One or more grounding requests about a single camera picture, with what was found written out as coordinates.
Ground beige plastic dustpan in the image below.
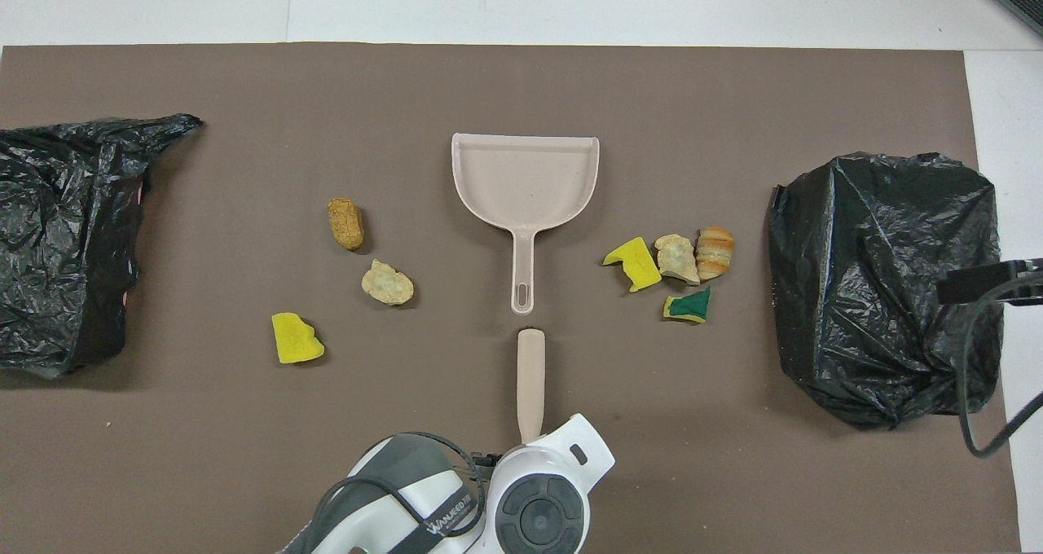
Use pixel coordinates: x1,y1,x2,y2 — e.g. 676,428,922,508
451,133,601,316

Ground notched yellow sponge piece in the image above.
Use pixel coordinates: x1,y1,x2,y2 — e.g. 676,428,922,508
603,236,662,292

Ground green and yellow sponge piece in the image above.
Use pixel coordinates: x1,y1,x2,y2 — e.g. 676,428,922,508
662,286,712,324

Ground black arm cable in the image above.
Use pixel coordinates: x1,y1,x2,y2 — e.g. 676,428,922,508
310,432,499,554
958,273,1043,458

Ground pale toy dumpling piece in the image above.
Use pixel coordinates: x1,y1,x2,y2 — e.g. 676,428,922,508
654,234,701,286

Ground brown paper table mat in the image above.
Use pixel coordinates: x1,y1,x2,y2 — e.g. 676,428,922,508
0,43,1022,554

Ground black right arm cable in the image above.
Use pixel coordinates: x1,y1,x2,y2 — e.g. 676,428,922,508
958,273,1043,458

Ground brown toy bread roll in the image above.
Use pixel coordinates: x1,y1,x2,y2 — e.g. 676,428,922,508
328,198,365,251

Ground black bag covered bin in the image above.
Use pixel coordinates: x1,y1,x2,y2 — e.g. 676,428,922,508
768,152,1005,430

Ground plain yellow sponge piece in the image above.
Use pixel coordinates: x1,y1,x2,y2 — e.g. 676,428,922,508
271,312,325,365

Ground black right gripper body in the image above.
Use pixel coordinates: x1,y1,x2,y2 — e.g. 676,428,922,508
1004,257,1043,304

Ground black bag lined open bin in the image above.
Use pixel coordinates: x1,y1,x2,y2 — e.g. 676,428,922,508
0,114,203,378

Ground striped toy croissant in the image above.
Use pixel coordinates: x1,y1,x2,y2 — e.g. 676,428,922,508
696,226,736,282

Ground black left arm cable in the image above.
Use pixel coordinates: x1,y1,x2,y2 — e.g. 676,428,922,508
310,432,499,554

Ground beige hand brush black bristles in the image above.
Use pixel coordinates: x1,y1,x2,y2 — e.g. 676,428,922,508
517,328,546,446

